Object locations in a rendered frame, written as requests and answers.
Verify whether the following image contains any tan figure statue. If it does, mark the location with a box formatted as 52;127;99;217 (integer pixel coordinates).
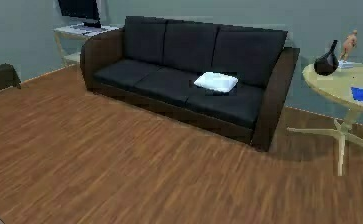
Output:
338;29;359;63

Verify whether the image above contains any pale television stand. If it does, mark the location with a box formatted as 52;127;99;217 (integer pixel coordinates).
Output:
53;23;123;66

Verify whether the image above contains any blue flat book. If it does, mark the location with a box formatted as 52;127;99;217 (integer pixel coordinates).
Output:
350;86;363;105

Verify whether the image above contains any round beige table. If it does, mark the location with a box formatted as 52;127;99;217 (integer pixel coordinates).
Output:
286;61;363;178

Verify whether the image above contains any black vase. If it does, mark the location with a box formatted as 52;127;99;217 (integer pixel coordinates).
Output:
313;39;340;77

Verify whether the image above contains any dark brown furniture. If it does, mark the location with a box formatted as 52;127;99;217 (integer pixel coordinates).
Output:
0;63;23;94

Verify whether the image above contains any black television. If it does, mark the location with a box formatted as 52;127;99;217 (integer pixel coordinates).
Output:
57;0;103;29

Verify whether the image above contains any black and brown sofa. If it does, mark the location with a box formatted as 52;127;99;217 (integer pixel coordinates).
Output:
79;15;301;153

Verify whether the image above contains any white pillow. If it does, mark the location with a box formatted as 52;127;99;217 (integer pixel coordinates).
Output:
193;71;239;94

